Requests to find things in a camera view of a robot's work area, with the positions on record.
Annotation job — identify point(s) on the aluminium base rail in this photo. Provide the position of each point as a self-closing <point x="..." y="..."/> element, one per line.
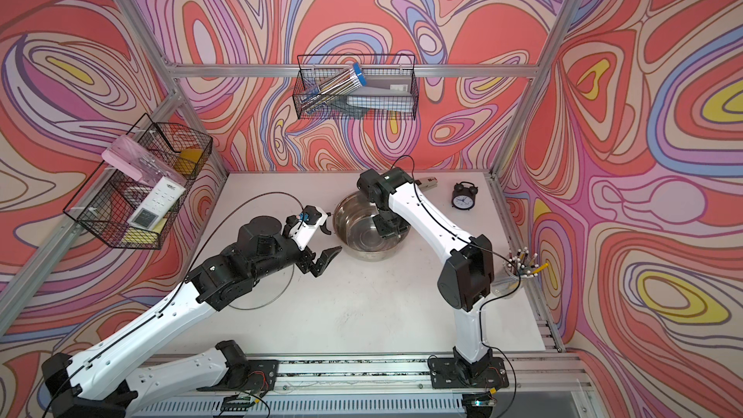
<point x="542" y="384"/>

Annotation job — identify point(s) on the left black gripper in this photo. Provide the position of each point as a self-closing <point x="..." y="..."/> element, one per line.
<point x="306" y="263"/>

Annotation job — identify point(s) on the glass pot lid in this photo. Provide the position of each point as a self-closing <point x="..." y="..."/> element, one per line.
<point x="266" y="292"/>

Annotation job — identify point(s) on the clear tube of pencils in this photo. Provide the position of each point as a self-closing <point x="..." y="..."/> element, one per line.
<point x="323" y="87"/>

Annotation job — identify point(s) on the clear cup of pencils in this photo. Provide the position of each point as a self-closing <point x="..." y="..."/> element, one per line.
<point x="519" y="267"/>

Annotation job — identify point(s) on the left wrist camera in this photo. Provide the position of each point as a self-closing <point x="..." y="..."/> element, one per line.
<point x="301" y="228"/>

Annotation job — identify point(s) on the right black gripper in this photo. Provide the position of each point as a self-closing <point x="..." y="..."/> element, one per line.
<point x="385" y="231"/>

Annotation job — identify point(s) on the green circuit board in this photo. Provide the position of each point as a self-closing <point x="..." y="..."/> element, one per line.
<point x="239" y="403"/>

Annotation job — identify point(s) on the stainless steel pot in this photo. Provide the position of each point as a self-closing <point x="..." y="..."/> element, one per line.
<point x="353" y="224"/>

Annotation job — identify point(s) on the back black wire basket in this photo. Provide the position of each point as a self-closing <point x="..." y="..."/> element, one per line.
<point x="401" y="63"/>

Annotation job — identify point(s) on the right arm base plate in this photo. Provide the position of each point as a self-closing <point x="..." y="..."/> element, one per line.
<point x="453" y="373"/>

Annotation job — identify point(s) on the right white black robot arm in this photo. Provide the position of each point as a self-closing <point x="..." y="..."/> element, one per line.
<point x="467" y="270"/>

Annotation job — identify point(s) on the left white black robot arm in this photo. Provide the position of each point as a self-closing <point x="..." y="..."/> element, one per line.
<point x="110" y="379"/>

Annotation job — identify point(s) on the black alarm clock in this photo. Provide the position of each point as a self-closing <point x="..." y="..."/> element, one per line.
<point x="464" y="195"/>

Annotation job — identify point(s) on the yellow sponge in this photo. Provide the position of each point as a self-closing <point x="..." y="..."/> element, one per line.
<point x="188" y="161"/>

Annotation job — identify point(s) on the left black wire basket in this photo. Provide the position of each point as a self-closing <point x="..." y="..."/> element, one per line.
<point x="108" y="198"/>

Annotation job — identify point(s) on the white remote device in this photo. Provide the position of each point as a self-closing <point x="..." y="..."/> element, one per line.
<point x="156" y="204"/>

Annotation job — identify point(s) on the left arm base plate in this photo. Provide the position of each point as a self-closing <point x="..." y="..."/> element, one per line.
<point x="252" y="376"/>

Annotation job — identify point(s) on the grey white box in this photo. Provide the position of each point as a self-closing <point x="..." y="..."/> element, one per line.
<point x="384" y="92"/>

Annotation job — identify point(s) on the pink plastic case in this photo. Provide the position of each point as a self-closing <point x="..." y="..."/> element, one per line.
<point x="132" y="159"/>

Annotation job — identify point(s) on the beige black stapler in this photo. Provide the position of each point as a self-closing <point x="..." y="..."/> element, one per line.
<point x="426" y="184"/>

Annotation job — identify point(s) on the black wire basket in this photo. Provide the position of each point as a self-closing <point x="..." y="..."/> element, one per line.
<point x="108" y="198"/>
<point x="401" y="63"/>

